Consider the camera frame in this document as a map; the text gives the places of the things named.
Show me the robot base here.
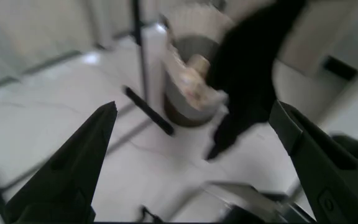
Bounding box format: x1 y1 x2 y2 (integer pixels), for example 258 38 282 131
200 180 318 224

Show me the white laundry basket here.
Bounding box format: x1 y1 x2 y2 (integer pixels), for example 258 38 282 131
162 4 236 128

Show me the black sleeveless shirt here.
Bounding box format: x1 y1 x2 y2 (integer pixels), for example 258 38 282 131
204 0 307 162

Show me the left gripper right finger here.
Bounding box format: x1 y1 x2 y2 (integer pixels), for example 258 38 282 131
268 100 358 223

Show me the cream printed garment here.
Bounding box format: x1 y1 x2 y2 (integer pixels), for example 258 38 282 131
166 52 228 111

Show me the black cable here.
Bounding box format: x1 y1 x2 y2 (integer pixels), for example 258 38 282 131
137 205 165 224

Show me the black clothes rack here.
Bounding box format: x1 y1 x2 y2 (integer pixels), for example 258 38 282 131
0 0 175 220

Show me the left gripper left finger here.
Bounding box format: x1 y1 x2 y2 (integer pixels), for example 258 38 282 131
4 101 117 223

